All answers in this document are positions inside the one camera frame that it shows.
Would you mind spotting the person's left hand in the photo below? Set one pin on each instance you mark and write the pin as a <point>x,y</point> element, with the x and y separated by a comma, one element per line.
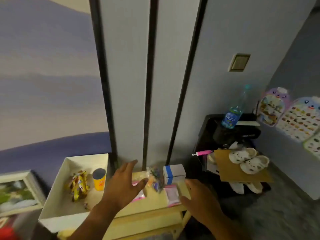
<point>120,189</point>

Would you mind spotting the pink tissue packet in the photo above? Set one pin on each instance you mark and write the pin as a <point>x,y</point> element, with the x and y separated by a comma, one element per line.
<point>138,198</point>
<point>172,194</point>

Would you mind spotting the green-edged picture chart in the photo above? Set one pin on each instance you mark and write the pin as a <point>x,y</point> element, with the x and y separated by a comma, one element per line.
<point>313,144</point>

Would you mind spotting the small white blue-taped carton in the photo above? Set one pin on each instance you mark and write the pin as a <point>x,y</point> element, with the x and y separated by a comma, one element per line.
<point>175,172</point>

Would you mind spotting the clear colourful candy bag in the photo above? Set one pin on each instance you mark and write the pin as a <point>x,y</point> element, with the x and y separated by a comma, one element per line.
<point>155,178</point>

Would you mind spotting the small white paper carton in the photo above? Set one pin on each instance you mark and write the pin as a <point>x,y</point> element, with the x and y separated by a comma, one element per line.
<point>211,169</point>

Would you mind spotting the pink hand pump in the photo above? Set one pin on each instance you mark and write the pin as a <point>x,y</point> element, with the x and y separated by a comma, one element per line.
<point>203,153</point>

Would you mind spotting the blue picture chart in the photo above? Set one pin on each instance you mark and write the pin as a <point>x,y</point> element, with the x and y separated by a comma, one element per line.
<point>300,119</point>

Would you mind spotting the cream tape roll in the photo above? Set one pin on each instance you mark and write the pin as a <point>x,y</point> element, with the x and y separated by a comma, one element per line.
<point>212,158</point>

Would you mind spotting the brown cardboard sheet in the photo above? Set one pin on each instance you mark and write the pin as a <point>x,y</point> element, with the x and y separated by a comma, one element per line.
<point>232,172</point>

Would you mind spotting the black bag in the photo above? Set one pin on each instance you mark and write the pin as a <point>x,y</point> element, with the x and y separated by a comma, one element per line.
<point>237,134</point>

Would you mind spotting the blue-label water bottle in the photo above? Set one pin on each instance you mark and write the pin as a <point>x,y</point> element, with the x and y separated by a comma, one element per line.
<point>231,119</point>

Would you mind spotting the person's right hand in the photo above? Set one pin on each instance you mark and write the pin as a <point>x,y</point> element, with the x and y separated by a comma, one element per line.
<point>202,204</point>

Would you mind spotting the purple picture chart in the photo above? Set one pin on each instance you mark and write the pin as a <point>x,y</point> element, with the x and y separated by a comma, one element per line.
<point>271,107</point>

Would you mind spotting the yellow snack packets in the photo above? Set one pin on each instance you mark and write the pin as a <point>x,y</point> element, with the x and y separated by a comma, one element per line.
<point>78,186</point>

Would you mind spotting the person's left forearm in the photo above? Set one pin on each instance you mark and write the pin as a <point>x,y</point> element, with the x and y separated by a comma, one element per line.
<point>87,227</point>

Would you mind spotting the yellow cylindrical cup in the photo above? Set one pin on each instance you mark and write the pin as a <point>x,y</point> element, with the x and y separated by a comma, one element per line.
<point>99,183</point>

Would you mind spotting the person's right forearm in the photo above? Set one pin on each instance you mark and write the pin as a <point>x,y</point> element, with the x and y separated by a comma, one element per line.
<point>225,229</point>

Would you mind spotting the cream shoe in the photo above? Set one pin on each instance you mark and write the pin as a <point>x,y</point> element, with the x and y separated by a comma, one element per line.
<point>255,187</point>

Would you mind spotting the black cabinet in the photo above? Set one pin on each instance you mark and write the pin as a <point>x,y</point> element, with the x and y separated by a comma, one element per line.
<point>207,137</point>

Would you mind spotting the wall switch plate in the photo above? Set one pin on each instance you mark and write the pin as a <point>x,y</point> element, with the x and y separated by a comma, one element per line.
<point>239,62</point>

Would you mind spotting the landscape photo frame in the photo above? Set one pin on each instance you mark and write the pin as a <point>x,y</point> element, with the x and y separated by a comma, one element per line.
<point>17,194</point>

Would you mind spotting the white cardboard box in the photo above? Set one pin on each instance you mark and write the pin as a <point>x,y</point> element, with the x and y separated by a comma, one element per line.
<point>60,212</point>

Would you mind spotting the plain white shoe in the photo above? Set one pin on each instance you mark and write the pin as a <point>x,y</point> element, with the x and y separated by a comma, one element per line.
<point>236,187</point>

